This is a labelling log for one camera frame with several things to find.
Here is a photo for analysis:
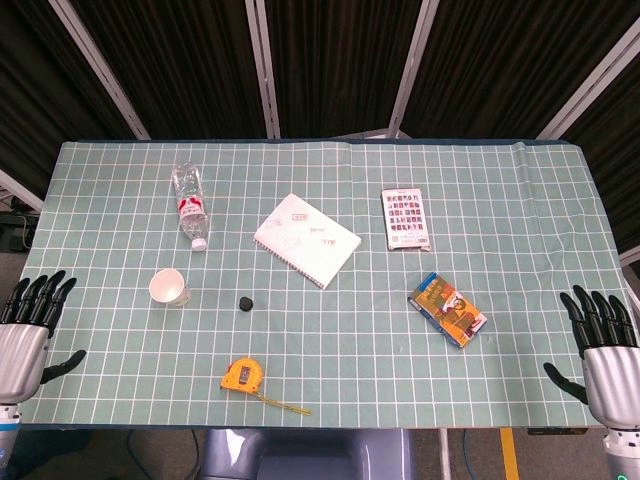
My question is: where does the black partition panel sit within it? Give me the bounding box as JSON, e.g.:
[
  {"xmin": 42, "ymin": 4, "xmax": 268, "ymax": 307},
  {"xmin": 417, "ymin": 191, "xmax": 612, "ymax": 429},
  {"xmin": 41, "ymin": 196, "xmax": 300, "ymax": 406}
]
[
  {"xmin": 402, "ymin": 0, "xmax": 640, "ymax": 141},
  {"xmin": 62, "ymin": 0, "xmax": 269, "ymax": 141},
  {"xmin": 259, "ymin": 0, "xmax": 426, "ymax": 140},
  {"xmin": 0, "ymin": 0, "xmax": 139, "ymax": 201}
]

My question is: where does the orange blue cardboard box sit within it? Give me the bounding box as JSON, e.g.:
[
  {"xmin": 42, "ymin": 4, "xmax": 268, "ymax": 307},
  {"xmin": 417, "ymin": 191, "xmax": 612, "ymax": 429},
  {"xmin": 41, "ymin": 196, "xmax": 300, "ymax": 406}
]
[{"xmin": 407, "ymin": 271, "xmax": 488, "ymax": 347}]

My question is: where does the white spiral notebook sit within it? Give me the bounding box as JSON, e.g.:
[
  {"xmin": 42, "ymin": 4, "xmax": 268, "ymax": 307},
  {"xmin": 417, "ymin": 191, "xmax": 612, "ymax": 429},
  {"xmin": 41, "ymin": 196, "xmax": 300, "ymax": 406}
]
[{"xmin": 253, "ymin": 193, "xmax": 363, "ymax": 291}]

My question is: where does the clear plastic water bottle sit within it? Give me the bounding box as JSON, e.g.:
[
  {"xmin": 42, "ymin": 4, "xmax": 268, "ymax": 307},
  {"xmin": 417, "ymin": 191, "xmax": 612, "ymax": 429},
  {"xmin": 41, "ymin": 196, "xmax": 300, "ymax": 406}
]
[{"xmin": 171, "ymin": 162, "xmax": 209, "ymax": 252}]

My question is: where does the dark equipment with cables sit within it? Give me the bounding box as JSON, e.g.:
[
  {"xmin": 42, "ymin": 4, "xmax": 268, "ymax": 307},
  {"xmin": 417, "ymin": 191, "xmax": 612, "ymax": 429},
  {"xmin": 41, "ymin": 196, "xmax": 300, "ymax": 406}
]
[{"xmin": 0, "ymin": 197, "xmax": 40, "ymax": 254}]

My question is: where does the small patterned book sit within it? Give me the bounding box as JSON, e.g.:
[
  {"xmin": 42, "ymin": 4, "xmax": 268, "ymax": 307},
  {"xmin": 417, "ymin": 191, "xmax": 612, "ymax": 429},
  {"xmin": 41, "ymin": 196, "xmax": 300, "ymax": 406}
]
[{"xmin": 381, "ymin": 187, "xmax": 434, "ymax": 253}]

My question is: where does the black cable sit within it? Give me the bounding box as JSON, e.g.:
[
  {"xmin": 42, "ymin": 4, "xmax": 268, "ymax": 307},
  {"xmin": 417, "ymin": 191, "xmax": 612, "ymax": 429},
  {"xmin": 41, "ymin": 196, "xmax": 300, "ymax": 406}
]
[{"xmin": 124, "ymin": 428, "xmax": 151, "ymax": 480}]

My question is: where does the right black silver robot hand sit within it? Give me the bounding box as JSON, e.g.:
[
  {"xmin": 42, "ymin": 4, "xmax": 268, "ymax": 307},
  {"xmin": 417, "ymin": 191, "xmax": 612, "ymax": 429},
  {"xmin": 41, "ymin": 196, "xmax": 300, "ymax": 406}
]
[{"xmin": 543, "ymin": 284, "xmax": 640, "ymax": 431}]

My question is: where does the white floral paper cup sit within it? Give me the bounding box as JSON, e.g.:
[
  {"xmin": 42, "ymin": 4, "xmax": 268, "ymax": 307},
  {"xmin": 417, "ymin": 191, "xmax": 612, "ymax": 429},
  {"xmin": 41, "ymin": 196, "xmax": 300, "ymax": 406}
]
[{"xmin": 148, "ymin": 268, "xmax": 193, "ymax": 308}]

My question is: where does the yellow tape measure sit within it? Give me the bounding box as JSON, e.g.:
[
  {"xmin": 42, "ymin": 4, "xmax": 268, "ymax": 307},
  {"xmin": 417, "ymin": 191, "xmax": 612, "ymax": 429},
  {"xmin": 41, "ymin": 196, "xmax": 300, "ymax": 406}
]
[{"xmin": 220, "ymin": 356, "xmax": 311, "ymax": 416}]

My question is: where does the white table leg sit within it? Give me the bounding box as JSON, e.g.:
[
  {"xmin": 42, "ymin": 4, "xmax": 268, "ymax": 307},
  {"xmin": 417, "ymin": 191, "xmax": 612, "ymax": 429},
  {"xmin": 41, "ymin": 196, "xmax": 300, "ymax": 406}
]
[{"xmin": 438, "ymin": 428, "xmax": 453, "ymax": 480}]

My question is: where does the green grid tablecloth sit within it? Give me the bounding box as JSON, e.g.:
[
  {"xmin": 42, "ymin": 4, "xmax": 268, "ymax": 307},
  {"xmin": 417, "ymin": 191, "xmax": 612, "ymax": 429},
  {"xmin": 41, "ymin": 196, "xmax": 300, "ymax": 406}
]
[{"xmin": 19, "ymin": 138, "xmax": 632, "ymax": 429}]

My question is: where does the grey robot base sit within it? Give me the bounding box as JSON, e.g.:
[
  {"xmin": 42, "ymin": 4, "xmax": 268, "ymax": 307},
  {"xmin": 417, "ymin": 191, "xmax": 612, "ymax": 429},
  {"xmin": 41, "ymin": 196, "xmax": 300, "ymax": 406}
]
[{"xmin": 198, "ymin": 428, "xmax": 416, "ymax": 480}]

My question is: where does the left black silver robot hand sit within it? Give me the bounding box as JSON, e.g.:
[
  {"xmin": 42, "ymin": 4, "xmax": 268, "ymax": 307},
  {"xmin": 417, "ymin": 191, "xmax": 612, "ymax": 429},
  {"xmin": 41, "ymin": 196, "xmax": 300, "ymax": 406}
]
[{"xmin": 0, "ymin": 269, "xmax": 88, "ymax": 405}]

